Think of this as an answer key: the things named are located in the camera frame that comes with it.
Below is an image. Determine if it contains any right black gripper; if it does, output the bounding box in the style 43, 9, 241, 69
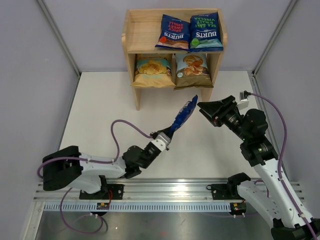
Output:
198, 95, 251, 142

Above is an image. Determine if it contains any blue Burts bag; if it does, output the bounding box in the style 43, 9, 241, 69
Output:
169, 95, 198, 134

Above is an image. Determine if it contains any light blue cassava chips bag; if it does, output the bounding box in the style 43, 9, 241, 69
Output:
174, 53, 213, 90

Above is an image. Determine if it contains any yellow kettle chips bag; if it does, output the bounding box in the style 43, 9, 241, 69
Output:
131, 53, 176, 88

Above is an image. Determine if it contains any blue sea salt vinegar bag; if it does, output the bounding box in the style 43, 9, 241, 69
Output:
189, 12, 224, 53

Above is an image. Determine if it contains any blue spicy sweet chilli bag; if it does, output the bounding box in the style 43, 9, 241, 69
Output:
155, 14, 190, 51

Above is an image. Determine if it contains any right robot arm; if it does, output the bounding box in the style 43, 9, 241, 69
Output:
197, 95, 320, 240

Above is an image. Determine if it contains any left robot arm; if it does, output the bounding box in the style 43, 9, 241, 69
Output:
39, 127, 175, 199

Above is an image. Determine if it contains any wooden two-tier shelf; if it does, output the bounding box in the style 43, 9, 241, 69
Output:
121, 8, 228, 111

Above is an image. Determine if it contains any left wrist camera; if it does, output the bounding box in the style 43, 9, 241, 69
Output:
151, 132, 171, 152

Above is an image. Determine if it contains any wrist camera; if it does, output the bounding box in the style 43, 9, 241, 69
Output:
237, 90, 251, 111
151, 132, 171, 152

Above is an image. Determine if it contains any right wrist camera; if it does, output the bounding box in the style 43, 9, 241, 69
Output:
237, 90, 251, 111

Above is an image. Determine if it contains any aluminium mounting rail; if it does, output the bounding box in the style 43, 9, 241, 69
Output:
33, 178, 305, 202

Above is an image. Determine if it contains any white slotted cable duct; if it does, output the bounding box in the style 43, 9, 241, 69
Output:
44, 201, 231, 213

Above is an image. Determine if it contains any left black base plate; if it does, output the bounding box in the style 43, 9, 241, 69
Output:
79, 183, 125, 200

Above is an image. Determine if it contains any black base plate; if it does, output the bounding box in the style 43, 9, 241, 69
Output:
207, 183, 232, 200
79, 183, 125, 200

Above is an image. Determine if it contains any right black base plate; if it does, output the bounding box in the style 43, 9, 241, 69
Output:
207, 183, 232, 200

